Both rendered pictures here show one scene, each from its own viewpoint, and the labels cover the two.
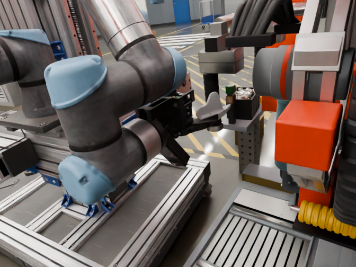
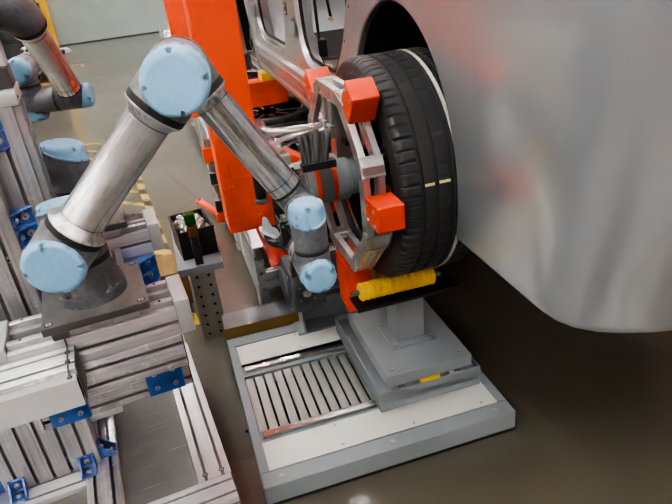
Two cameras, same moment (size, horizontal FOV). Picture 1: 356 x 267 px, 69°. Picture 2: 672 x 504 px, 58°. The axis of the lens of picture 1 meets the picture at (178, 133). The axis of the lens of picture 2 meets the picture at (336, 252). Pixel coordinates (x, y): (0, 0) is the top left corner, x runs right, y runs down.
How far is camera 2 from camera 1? 1.16 m
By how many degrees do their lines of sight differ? 47
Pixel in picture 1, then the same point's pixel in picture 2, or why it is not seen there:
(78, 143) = (321, 249)
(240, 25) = (309, 155)
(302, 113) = (382, 202)
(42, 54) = not seen: hidden behind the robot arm
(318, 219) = (375, 289)
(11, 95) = not seen: outside the picture
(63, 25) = (37, 183)
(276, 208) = (290, 344)
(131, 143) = not seen: hidden behind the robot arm
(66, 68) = (318, 205)
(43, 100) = (108, 279)
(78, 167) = (326, 262)
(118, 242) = (174, 466)
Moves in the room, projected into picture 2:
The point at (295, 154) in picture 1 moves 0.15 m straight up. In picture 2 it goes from (389, 225) to (385, 168)
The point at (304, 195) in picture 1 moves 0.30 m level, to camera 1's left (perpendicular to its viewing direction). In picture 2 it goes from (352, 282) to (294, 332)
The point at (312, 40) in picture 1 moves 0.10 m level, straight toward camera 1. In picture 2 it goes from (368, 160) to (388, 171)
